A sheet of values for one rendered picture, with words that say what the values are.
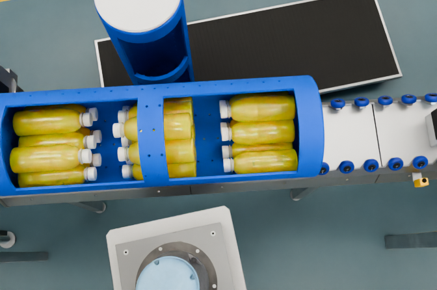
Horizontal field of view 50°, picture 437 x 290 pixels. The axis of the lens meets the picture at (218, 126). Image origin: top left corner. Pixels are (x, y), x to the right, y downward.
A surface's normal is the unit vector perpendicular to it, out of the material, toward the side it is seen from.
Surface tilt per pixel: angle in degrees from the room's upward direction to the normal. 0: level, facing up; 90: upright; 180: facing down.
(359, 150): 0
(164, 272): 9
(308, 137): 26
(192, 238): 1
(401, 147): 0
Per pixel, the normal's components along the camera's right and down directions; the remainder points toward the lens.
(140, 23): 0.00, -0.26
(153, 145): 0.03, 0.18
